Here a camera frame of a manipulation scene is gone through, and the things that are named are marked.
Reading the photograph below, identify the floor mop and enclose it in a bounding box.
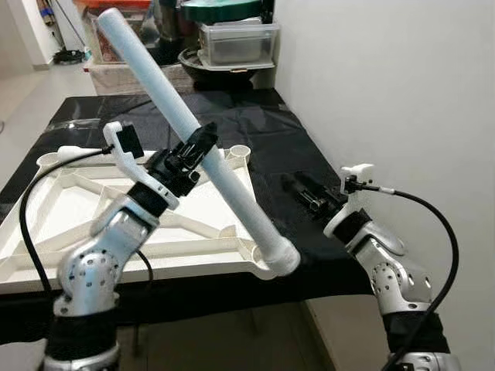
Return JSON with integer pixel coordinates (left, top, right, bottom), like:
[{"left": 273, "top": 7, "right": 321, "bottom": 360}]
[{"left": 50, "top": 46, "right": 86, "bottom": 66}]

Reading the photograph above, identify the white plastic children table top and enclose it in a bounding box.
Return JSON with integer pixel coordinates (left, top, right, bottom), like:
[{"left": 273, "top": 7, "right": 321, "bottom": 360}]
[{"left": 0, "top": 143, "right": 299, "bottom": 296}]

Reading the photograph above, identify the clear plastic container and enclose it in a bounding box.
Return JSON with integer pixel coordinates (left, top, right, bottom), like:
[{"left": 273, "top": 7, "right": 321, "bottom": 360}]
[{"left": 197, "top": 22, "right": 281, "bottom": 69}]

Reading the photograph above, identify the white plastic table leg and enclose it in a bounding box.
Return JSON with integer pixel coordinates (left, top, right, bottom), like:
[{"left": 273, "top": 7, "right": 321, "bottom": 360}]
[
  {"left": 56, "top": 145, "right": 233, "bottom": 163},
  {"left": 95, "top": 6, "right": 302, "bottom": 279}
]

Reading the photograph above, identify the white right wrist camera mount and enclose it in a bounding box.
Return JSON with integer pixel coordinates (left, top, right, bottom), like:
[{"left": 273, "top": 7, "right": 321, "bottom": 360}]
[{"left": 323, "top": 162, "right": 376, "bottom": 237}]

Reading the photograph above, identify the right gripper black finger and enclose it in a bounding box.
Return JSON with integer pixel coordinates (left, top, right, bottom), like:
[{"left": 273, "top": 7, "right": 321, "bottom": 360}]
[
  {"left": 283, "top": 171, "right": 322, "bottom": 196},
  {"left": 280, "top": 178, "right": 314, "bottom": 209}
]

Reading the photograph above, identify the orange lidded storage box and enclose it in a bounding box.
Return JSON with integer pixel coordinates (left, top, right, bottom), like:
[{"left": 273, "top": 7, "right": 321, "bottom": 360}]
[{"left": 73, "top": 0, "right": 152, "bottom": 64}]

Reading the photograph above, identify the beige patterned box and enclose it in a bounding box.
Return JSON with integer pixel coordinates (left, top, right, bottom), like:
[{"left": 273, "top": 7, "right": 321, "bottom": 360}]
[{"left": 85, "top": 62, "right": 190, "bottom": 95}]

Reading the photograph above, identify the black round basin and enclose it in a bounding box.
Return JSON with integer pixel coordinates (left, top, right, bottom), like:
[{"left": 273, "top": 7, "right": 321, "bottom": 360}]
[{"left": 178, "top": 46, "right": 278, "bottom": 90}]

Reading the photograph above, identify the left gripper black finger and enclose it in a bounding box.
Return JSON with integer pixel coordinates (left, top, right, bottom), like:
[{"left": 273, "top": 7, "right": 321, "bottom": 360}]
[{"left": 184, "top": 121, "right": 220, "bottom": 159}]

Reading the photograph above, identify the green round lid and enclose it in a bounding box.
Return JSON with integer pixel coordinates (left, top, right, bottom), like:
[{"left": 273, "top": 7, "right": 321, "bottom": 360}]
[{"left": 179, "top": 0, "right": 264, "bottom": 22}]

